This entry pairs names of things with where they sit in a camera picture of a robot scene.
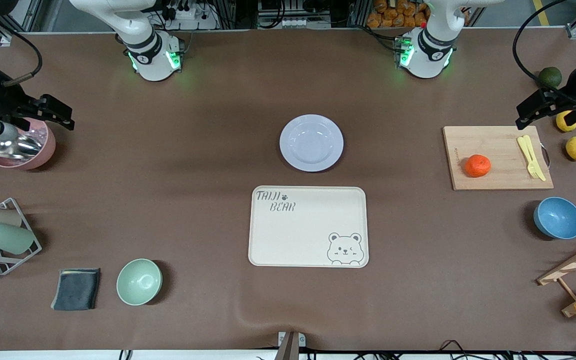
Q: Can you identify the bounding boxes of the lavender round plate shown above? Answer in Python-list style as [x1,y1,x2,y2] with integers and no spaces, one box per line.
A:
[279,114,345,173]

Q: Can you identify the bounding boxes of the white power strip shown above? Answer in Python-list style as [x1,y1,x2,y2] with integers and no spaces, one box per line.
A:
[165,0,219,31]

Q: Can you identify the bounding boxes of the blue bowl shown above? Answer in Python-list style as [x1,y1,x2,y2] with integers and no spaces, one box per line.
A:
[533,196,576,240]

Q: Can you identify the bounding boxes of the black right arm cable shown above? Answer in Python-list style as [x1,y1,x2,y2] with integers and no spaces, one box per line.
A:
[0,27,44,87]

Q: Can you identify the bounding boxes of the metal scoop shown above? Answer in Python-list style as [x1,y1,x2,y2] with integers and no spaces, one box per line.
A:
[0,134,44,161]

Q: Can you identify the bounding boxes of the bag of oranges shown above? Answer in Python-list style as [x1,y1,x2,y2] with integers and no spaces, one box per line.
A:
[366,0,431,29]

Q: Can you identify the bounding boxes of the metal camera bracket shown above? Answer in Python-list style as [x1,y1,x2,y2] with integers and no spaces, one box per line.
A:
[274,331,307,360]

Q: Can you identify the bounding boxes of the yellow plastic fork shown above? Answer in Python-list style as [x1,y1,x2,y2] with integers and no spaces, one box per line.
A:
[517,136,542,180]
[523,134,547,182]

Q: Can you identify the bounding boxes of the wooden cup stand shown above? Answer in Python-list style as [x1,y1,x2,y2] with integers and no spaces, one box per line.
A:
[536,235,576,318]

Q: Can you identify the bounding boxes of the dark green avocado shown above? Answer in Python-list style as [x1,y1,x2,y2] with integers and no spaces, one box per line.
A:
[538,66,563,90]

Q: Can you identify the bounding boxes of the pink bowl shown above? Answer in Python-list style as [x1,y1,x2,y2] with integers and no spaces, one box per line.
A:
[0,118,57,171]

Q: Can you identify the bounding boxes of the wooden cutting board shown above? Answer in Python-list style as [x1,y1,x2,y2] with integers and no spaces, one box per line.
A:
[442,125,555,191]

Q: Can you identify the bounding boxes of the grey wire cup rack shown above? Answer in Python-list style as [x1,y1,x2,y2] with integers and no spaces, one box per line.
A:
[0,197,43,276]

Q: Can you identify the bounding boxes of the cream bear print tray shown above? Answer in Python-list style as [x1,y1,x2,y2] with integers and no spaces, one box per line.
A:
[248,186,370,269]

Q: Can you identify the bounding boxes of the grey folded cloth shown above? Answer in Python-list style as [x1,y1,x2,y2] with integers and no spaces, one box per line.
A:
[50,268,102,312]

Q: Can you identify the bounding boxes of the green bowl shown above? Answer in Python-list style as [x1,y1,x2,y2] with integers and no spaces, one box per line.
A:
[116,258,163,306]

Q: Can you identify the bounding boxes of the orange mandarin fruit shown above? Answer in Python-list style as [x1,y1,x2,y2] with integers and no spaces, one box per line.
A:
[464,154,492,178]

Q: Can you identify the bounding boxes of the white socket block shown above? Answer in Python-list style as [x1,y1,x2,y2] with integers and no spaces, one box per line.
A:
[282,17,332,29]

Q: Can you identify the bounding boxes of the green cup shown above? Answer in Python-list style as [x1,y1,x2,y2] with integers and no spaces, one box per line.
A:
[0,221,35,255]

